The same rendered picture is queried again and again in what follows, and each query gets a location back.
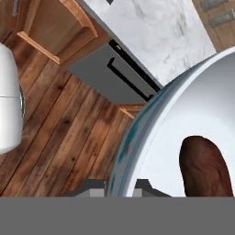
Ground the grey drawer handle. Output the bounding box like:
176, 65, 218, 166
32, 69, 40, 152
208, 8, 235, 28
199, 0, 231, 12

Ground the white bowl with teal pattern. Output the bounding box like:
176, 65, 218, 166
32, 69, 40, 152
106, 45, 235, 198

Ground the grey cupboard handle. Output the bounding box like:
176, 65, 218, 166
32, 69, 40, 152
11, 0, 20, 17

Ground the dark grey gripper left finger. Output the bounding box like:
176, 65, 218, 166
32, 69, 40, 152
62, 179, 107, 198

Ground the grey dishwasher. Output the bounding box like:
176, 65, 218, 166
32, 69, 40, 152
66, 39, 163, 106

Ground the wooden drawer cupboard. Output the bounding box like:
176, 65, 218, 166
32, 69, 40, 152
190, 0, 235, 53

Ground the black dishwasher handle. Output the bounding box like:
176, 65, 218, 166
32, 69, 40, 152
106, 56, 154, 102

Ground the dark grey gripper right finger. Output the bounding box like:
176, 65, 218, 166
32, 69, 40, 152
132, 179, 173, 198

